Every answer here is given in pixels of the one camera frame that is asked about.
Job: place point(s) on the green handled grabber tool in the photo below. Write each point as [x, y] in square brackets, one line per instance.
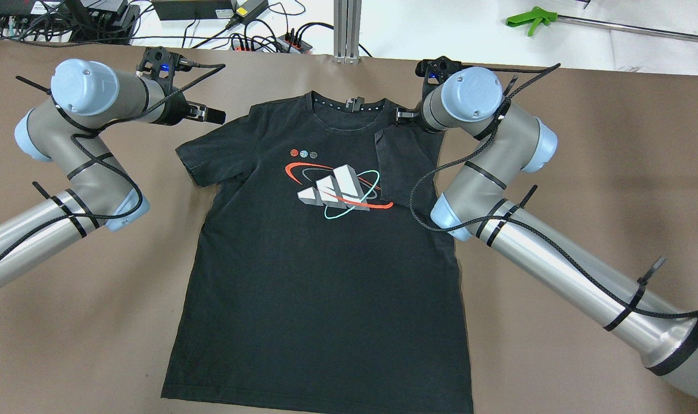
[537, 16]

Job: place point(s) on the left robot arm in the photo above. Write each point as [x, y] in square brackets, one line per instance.
[86, 97]

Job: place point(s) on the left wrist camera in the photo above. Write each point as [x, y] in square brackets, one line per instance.
[159, 60]

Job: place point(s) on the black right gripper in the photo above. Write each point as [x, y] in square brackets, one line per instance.
[420, 115]

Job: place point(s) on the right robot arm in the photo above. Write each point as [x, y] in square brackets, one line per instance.
[511, 141]

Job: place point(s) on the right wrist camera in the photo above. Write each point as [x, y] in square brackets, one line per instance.
[436, 71]

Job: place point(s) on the red black USB hub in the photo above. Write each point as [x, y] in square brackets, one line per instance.
[288, 43]

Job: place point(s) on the aluminium frame post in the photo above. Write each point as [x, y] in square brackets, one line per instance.
[346, 28]

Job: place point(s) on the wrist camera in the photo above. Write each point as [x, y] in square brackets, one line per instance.
[159, 60]
[436, 71]

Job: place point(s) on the black power adapter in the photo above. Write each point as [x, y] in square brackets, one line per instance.
[231, 11]

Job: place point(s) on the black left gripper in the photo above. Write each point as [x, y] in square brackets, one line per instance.
[175, 108]

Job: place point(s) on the black t-shirt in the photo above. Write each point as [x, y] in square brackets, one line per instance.
[313, 286]

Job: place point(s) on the black mini computer box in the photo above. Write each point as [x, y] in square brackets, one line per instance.
[29, 8]

